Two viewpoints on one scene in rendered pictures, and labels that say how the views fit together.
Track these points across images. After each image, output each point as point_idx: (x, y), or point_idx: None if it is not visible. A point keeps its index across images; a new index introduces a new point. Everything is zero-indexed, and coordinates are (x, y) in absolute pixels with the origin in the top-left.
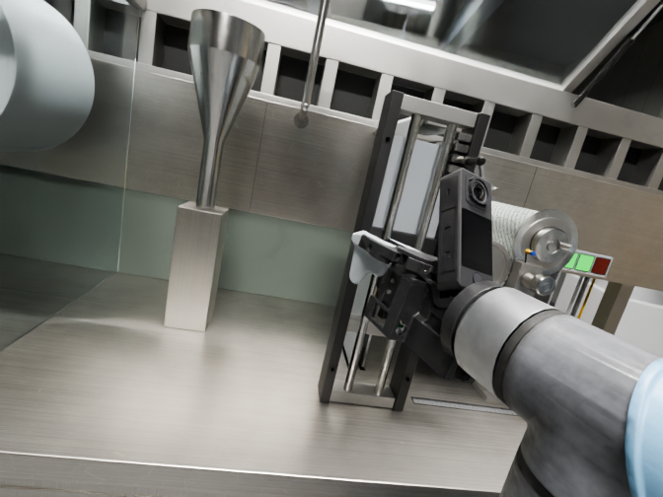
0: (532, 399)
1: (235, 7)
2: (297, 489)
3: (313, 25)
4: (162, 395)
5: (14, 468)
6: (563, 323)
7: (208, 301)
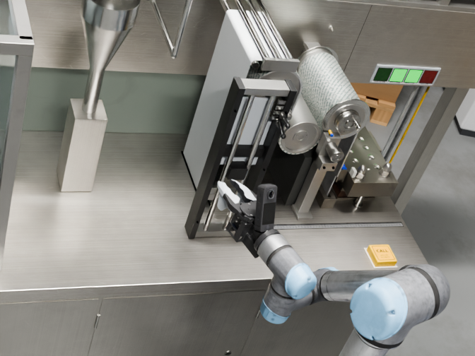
0: (273, 270)
1: None
2: (187, 287)
3: None
4: (99, 248)
5: (57, 294)
6: (283, 252)
7: (95, 172)
